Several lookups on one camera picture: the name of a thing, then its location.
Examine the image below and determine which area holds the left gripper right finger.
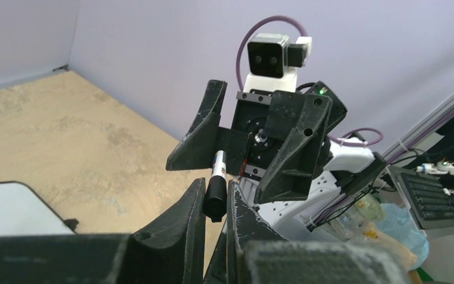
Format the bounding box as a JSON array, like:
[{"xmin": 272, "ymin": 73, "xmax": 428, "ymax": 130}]
[{"xmin": 211, "ymin": 180, "xmax": 287, "ymax": 283}]

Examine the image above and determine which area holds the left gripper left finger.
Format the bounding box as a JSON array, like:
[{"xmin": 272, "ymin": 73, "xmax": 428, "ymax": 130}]
[{"xmin": 118, "ymin": 178, "xmax": 206, "ymax": 283}]

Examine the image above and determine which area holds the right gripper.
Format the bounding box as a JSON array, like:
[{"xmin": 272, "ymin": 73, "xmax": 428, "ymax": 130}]
[{"xmin": 166, "ymin": 80, "xmax": 332, "ymax": 204}]

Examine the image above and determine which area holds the black marker cap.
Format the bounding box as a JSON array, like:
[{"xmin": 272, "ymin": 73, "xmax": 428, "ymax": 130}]
[{"xmin": 203, "ymin": 176, "xmax": 228, "ymax": 222}]

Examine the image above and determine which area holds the white whiteboard marker pen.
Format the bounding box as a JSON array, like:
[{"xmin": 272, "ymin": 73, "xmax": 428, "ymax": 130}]
[{"xmin": 211, "ymin": 150, "xmax": 226, "ymax": 185}]

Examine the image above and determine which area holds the white whiteboard black frame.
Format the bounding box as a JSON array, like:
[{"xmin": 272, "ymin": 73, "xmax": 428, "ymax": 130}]
[{"xmin": 0, "ymin": 181, "xmax": 75, "ymax": 237}]

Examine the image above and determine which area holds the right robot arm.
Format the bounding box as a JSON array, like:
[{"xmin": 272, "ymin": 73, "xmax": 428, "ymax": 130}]
[{"xmin": 166, "ymin": 78, "xmax": 385, "ymax": 227}]

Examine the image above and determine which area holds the blue plastic bag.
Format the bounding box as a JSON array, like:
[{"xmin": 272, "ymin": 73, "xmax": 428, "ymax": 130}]
[{"xmin": 375, "ymin": 204, "xmax": 430, "ymax": 270}]

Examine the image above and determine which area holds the black computer keyboard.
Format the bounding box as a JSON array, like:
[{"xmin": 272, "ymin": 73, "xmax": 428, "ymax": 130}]
[{"xmin": 387, "ymin": 166, "xmax": 454, "ymax": 238}]

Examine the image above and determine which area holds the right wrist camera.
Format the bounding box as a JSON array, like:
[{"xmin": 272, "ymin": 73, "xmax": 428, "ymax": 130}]
[{"xmin": 240, "ymin": 33, "xmax": 313, "ymax": 92}]

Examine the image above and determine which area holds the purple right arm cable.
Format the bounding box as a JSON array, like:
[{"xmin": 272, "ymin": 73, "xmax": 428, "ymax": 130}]
[{"xmin": 235, "ymin": 15, "xmax": 384, "ymax": 148}]

